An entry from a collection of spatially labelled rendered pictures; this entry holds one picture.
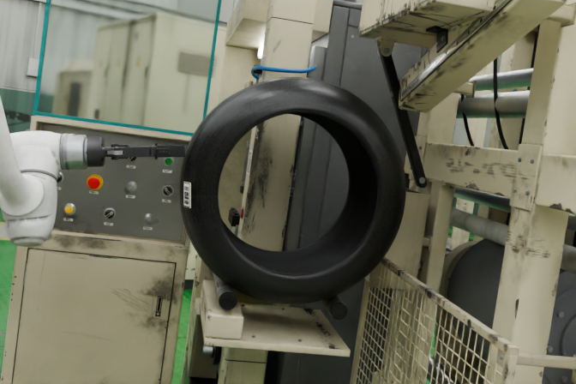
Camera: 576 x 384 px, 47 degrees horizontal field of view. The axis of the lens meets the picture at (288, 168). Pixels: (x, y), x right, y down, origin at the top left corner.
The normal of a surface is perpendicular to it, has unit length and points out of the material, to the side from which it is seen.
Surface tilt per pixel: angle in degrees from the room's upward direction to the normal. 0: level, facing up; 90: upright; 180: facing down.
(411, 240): 90
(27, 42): 90
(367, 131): 81
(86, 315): 90
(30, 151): 63
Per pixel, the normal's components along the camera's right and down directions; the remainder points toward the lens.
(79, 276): 0.16, 0.07
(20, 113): 0.52, 0.11
